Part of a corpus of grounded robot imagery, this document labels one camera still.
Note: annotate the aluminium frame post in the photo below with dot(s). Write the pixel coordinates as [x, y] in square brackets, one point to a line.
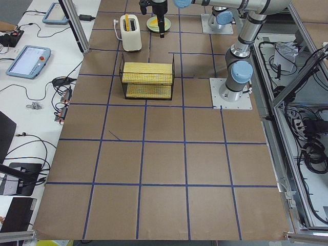
[71, 15]

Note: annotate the white toaster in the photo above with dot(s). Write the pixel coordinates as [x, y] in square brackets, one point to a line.
[131, 41]

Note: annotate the light green plate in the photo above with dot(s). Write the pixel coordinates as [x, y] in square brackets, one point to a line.
[156, 30]

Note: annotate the bread slice in toaster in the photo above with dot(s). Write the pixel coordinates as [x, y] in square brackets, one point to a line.
[127, 22]

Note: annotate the near teach pendant tablet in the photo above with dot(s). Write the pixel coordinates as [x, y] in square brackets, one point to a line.
[29, 62]

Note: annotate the far teach pendant tablet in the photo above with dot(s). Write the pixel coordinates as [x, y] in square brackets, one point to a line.
[55, 15]

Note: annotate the teach pendant tablet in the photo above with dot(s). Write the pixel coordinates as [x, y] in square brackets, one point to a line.
[29, 62]
[55, 15]

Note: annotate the triangular bread on plate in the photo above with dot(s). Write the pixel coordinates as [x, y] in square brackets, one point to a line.
[153, 23]

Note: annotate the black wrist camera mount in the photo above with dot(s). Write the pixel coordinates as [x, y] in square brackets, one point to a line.
[144, 4]

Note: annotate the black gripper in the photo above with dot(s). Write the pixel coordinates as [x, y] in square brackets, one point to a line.
[159, 8]

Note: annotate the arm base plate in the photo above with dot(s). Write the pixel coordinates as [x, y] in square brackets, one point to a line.
[210, 26]
[223, 98]

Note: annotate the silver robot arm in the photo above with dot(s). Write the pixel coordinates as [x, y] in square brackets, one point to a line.
[257, 14]
[237, 58]

